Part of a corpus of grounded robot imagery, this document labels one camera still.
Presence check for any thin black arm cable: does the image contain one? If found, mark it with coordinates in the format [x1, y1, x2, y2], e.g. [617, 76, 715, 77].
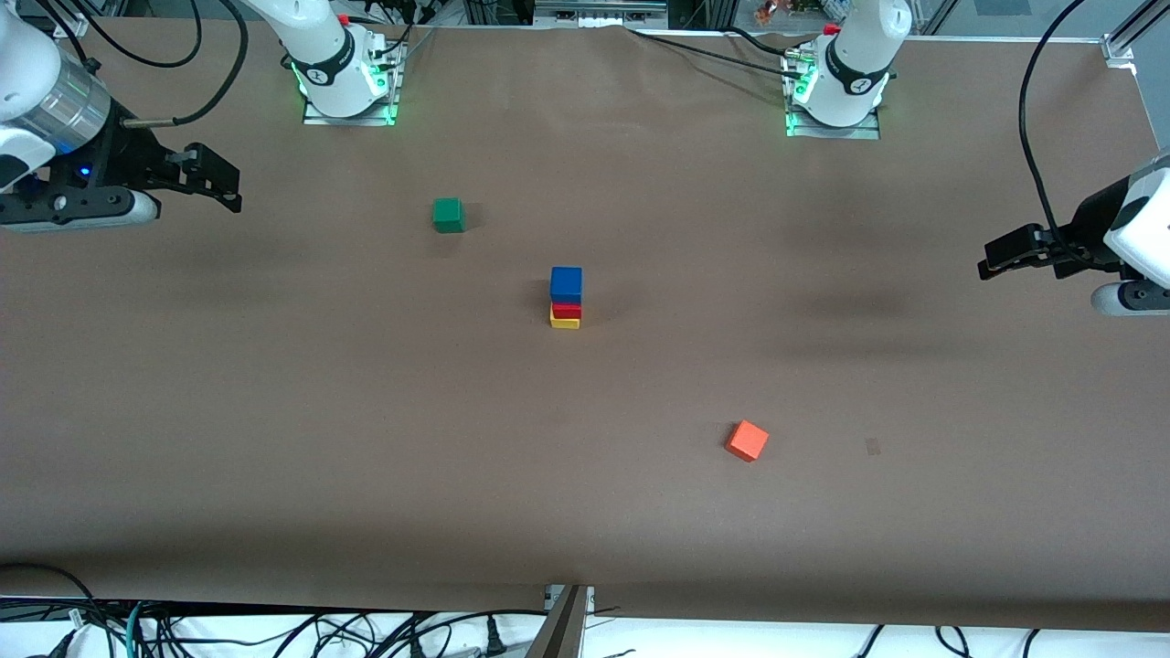
[32, 0, 204, 79]

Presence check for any aluminium table edge rail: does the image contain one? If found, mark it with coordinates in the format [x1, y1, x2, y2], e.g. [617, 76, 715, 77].
[1132, 64, 1170, 165]

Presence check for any curved black cable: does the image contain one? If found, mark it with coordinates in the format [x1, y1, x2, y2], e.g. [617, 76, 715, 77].
[0, 562, 124, 658]

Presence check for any long thin black cable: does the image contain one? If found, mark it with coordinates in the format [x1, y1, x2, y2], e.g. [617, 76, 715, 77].
[292, 608, 549, 658]

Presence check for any table cover sheet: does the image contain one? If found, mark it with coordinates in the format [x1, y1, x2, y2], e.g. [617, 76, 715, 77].
[0, 18, 1170, 633]

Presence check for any grey metal rack shelf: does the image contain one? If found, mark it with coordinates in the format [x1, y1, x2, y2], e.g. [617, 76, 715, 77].
[533, 0, 670, 30]

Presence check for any orange cube block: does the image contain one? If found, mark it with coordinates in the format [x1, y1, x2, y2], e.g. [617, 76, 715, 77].
[725, 419, 771, 463]

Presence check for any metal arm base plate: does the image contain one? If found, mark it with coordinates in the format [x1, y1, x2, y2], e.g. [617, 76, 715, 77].
[783, 50, 883, 141]
[302, 37, 403, 127]

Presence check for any black base cable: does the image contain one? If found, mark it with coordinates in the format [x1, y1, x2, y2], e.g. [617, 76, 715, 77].
[352, 11, 438, 72]
[624, 27, 810, 79]
[720, 26, 805, 60]

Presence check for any black cable with metal plug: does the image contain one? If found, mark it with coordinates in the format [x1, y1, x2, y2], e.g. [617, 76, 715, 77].
[119, 0, 250, 127]

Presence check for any dark metal bar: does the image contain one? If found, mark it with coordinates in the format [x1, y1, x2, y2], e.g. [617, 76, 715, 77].
[524, 585, 590, 658]

